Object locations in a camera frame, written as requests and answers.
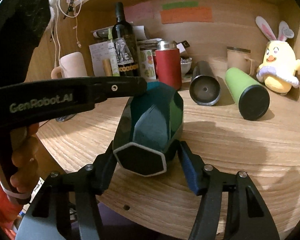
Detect fruit pattern jar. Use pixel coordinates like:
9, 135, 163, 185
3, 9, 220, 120
139, 50, 157, 80

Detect yellow chick plush toy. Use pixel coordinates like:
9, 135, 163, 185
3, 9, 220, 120
255, 16, 300, 95

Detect red can cup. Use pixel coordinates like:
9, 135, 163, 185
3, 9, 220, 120
155, 41, 182, 90

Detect orange sticky note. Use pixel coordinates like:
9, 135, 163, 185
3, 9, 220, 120
160, 7, 213, 24

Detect dark wine bottle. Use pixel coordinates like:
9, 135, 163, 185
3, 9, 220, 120
111, 2, 140, 77

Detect dark green faceted cup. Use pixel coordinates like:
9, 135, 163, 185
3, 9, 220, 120
113, 82, 184, 177

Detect black steel tumbler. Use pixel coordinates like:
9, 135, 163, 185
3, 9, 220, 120
189, 61, 221, 106

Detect green sticky note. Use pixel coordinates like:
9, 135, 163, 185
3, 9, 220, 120
162, 1, 199, 10

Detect orange red sleeve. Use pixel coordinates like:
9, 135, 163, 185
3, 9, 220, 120
0, 185, 23, 239

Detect yellow wooden stick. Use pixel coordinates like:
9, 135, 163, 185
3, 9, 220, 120
102, 59, 113, 76

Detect pink sticky note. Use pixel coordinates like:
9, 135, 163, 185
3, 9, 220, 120
125, 2, 154, 22

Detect white paper receipt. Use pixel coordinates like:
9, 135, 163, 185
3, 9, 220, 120
89, 41, 110, 77

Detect beige mug with dark lid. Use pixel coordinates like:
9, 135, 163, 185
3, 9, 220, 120
227, 47, 255, 76

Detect pink mug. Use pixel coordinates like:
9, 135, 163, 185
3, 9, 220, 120
51, 51, 88, 79

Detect small white bowl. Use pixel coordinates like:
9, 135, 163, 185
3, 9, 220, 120
180, 57, 192, 76

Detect person's left hand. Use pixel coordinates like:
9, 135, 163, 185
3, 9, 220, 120
10, 123, 39, 193

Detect lime green tumbler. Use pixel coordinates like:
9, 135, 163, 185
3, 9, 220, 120
225, 67, 270, 121

